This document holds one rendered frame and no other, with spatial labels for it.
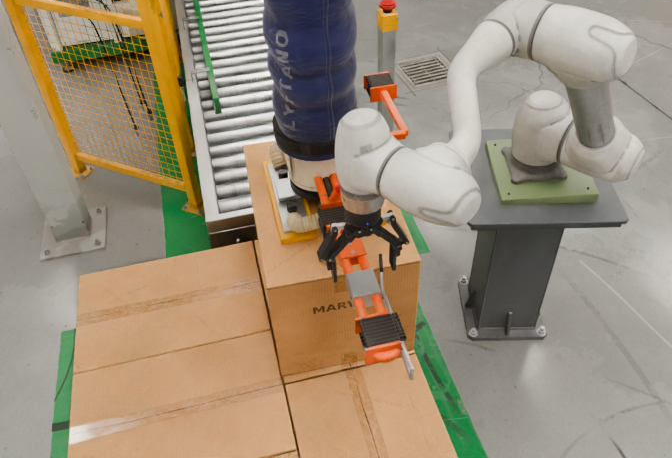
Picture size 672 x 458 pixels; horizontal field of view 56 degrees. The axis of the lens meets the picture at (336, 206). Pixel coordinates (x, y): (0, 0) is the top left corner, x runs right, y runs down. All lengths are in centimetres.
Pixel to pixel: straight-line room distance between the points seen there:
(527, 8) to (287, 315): 94
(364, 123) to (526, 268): 140
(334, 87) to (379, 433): 92
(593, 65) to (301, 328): 96
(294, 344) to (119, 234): 164
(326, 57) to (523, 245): 117
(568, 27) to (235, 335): 127
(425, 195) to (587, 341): 177
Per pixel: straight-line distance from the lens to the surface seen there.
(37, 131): 290
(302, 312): 167
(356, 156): 114
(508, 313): 260
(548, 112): 202
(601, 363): 272
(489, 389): 254
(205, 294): 212
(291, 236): 166
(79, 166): 364
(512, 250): 233
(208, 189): 242
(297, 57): 142
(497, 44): 145
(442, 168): 109
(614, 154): 195
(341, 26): 143
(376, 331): 129
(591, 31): 146
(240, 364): 194
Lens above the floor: 214
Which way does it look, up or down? 43 degrees down
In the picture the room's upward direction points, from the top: 3 degrees counter-clockwise
